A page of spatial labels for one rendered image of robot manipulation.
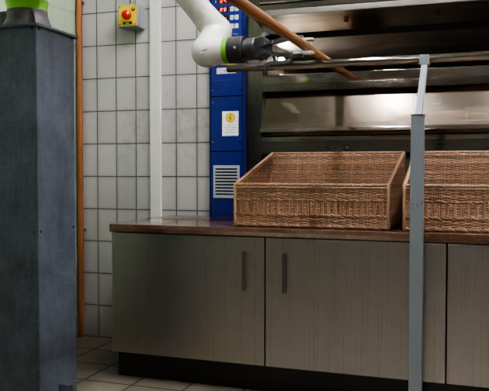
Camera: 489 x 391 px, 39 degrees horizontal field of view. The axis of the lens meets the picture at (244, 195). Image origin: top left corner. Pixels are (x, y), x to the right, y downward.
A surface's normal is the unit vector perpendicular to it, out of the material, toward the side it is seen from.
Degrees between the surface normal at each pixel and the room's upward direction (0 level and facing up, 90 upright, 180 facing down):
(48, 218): 90
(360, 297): 90
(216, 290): 90
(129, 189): 90
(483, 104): 70
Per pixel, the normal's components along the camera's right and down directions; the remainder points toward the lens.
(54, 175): 0.95, 0.01
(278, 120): -0.31, -0.31
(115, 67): -0.33, 0.04
